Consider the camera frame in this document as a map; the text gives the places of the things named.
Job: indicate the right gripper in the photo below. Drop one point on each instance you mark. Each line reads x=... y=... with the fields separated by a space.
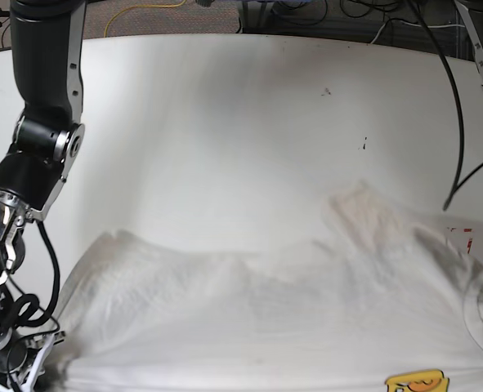
x=22 y=359

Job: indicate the white printed T-shirt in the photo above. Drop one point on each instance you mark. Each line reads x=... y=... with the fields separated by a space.
x=383 y=305

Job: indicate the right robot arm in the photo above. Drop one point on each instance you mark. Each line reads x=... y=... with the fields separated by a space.
x=46 y=46

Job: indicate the red tape rectangle marking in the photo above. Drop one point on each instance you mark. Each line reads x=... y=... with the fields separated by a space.
x=462 y=238

